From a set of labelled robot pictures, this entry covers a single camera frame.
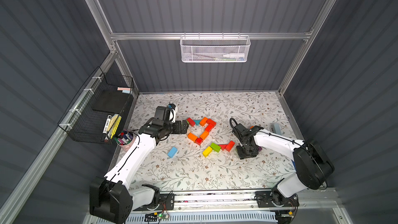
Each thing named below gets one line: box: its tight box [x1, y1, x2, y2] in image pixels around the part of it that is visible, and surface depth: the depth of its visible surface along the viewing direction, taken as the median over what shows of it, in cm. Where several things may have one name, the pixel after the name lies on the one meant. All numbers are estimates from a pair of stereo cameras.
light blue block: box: [167, 146, 178, 159], surface depth 90 cm
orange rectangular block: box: [200, 117, 209, 127], surface depth 104 cm
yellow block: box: [202, 145, 213, 158], surface depth 91 cm
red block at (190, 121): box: [186, 117, 196, 127], surface depth 103 cm
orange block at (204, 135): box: [200, 130, 210, 140], surface depth 98 cm
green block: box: [210, 142, 222, 153], surface depth 91 cm
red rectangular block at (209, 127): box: [204, 123, 214, 133], surface depth 101 cm
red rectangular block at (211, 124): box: [205, 118, 217, 130], surface depth 103 cm
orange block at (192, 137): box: [187, 132, 198, 143], surface depth 98 cm
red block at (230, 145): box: [224, 140, 236, 152], surface depth 93 cm
